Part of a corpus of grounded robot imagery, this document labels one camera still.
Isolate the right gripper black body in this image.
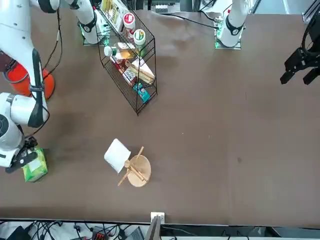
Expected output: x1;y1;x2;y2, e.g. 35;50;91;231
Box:
5;136;39;174

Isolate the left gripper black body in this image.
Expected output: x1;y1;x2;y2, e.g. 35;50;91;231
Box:
303;48;320;69

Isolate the green tissue pack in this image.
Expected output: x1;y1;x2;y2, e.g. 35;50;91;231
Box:
22;147;49;183

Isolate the orange round bin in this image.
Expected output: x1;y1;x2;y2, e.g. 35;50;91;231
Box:
2;51;55;101

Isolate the large black power brick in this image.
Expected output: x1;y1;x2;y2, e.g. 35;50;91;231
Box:
4;225;31;240

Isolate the red black plug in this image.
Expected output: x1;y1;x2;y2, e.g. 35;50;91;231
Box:
91;225;106;240

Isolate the wooden mug tree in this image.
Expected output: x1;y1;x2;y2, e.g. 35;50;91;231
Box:
117;146;152;188

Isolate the red white cookie box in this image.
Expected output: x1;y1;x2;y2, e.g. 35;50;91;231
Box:
109;55;139;88

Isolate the teal snack packet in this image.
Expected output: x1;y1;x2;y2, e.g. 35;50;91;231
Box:
132;82;151;103

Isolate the grey power adapter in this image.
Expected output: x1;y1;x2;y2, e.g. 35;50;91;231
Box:
129;226;145;240

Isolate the white cap drink bottle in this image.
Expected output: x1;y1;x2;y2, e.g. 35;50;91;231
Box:
103;45;140;60

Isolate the wrapped triangle sandwich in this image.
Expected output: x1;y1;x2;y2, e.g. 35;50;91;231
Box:
130;58;156;85

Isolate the small printed snack box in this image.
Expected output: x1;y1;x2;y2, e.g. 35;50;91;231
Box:
116;41;137;52

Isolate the green lid white jar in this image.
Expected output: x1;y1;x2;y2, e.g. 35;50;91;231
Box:
133;28;148;52

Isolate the long yellow white box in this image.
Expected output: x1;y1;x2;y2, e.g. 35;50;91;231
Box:
101;0;126;32

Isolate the red lid white jar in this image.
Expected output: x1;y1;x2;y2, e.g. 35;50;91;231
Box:
122;12;137;35

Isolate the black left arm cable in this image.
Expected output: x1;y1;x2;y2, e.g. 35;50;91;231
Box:
301;18;320;51

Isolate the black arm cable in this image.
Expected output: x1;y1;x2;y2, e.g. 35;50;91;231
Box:
39;7;64;78
301;18;320;51

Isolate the aluminium frame profile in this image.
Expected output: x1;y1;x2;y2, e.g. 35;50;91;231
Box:
301;0;320;24

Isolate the black cable across table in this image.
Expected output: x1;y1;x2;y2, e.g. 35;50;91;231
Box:
159;12;218;28

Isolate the black wire shelf rack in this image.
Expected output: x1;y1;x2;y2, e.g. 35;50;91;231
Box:
94;6;159;116

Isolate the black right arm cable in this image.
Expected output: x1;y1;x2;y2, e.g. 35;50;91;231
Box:
39;7;64;78

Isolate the aluminium camera post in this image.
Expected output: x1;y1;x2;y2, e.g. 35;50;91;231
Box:
144;211;166;240

